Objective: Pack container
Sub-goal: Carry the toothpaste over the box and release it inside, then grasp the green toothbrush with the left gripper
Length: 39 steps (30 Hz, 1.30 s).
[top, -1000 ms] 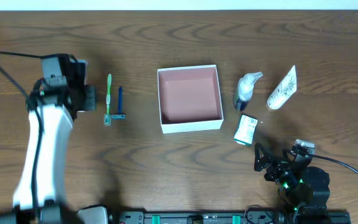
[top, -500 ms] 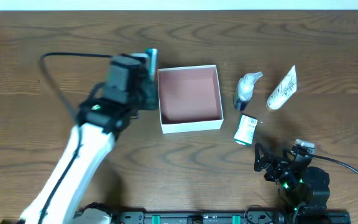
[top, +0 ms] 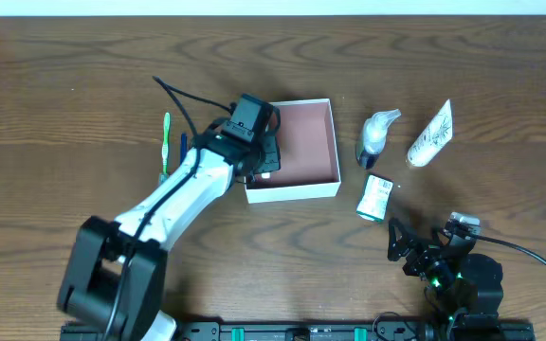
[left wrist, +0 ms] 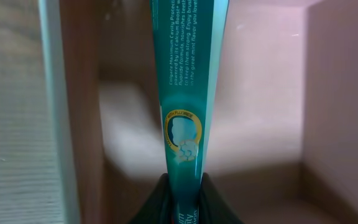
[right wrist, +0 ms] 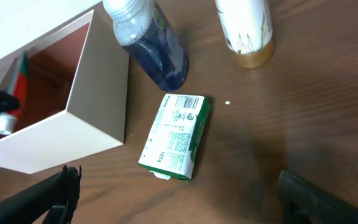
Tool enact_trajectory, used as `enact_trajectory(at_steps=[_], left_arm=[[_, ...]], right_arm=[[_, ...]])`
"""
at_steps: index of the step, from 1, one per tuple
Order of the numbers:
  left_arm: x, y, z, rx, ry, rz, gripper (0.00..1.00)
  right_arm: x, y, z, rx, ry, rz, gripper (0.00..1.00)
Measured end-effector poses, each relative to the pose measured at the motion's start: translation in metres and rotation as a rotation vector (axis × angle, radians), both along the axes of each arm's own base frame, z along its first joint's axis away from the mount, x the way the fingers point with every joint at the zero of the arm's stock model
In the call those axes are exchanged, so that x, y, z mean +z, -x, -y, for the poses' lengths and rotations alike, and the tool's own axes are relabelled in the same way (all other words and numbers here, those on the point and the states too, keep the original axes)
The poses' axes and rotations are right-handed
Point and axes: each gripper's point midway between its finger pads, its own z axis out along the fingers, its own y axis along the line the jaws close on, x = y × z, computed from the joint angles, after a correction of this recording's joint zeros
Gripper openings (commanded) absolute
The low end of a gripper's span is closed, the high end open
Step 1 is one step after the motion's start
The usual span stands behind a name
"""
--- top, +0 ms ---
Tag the white green soap packet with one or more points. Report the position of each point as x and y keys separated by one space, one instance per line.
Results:
x=373 y=203

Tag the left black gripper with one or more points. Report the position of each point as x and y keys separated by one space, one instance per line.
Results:
x=269 y=154

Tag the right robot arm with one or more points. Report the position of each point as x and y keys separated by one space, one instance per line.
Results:
x=461 y=282

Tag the white floral lotion tube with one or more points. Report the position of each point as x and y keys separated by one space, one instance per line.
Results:
x=434 y=137

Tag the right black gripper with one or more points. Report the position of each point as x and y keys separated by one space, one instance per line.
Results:
x=415 y=253

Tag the clear foam pump bottle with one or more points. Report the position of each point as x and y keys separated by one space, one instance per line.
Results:
x=373 y=137

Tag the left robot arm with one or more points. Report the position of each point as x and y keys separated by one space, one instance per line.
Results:
x=114 y=279

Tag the blue disposable razor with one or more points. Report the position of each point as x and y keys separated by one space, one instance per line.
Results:
x=183 y=150

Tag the white cardboard box pink inside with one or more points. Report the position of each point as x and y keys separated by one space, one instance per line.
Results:
x=308 y=150

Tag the green white toothbrush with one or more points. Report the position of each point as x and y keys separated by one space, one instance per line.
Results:
x=167 y=122

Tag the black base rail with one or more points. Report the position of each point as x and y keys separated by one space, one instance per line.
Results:
x=383 y=330

